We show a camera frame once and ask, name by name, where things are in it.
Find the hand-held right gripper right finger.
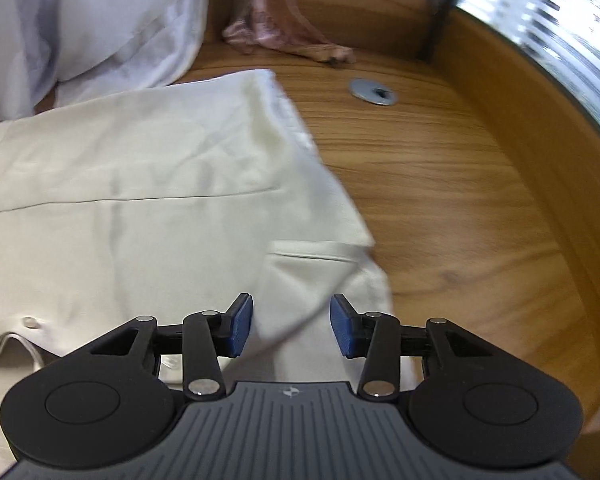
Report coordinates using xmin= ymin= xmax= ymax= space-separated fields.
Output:
xmin=330 ymin=293 xmax=494 ymax=403

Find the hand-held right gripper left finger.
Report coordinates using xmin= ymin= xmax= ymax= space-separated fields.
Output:
xmin=90 ymin=293 xmax=255 ymax=402

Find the cream shirt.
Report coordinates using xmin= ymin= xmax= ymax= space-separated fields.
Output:
xmin=0 ymin=69 xmax=395 ymax=461

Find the pale shirt with grey placket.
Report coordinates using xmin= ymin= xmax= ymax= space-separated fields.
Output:
xmin=30 ymin=0 xmax=212 ymax=111

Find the pink patterned scarf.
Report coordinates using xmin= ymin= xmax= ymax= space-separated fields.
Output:
xmin=222 ymin=0 xmax=357 ymax=67

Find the silver desk cable grommet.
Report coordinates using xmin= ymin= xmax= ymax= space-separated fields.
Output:
xmin=348 ymin=78 xmax=397 ymax=107

